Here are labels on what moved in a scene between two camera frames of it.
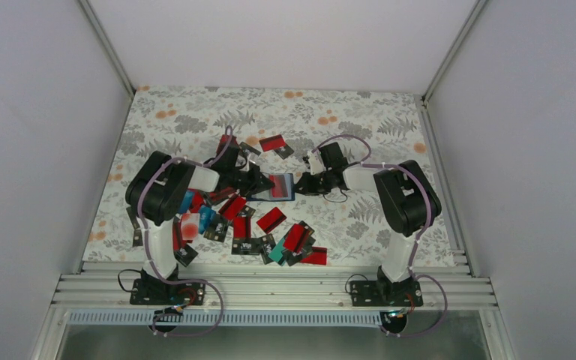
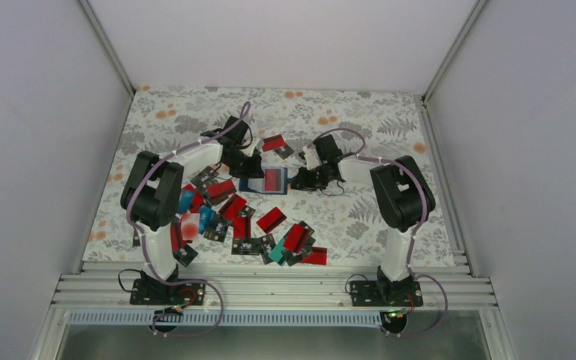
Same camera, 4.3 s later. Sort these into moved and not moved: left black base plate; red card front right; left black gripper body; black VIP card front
Moved: left black gripper body
Not moved: left black base plate; red card front right; black VIP card front
